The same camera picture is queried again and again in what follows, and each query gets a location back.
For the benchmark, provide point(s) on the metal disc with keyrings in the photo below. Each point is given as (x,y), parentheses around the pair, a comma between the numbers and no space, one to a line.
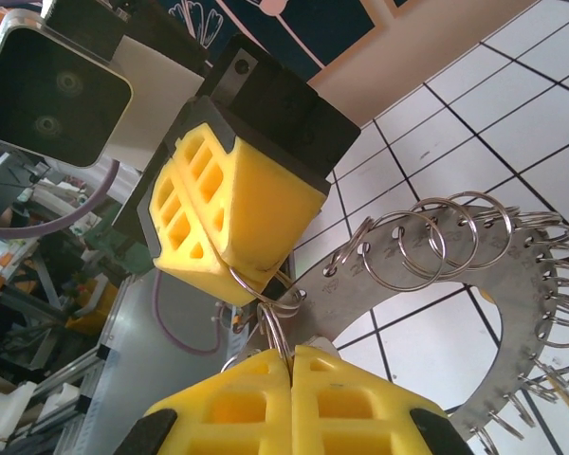
(348,284)

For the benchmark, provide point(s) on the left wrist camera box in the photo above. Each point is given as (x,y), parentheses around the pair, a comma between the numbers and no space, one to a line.
(52,90)

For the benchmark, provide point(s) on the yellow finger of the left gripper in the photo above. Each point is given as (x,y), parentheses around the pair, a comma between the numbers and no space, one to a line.
(265,208)
(194,277)

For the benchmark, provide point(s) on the yellow plastic bin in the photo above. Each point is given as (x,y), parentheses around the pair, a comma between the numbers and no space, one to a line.
(99,303)

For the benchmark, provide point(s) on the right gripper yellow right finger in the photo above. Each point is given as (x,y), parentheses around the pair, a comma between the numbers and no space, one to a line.
(360,426)

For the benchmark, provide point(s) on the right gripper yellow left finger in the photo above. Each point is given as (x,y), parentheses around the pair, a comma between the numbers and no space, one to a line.
(246,426)

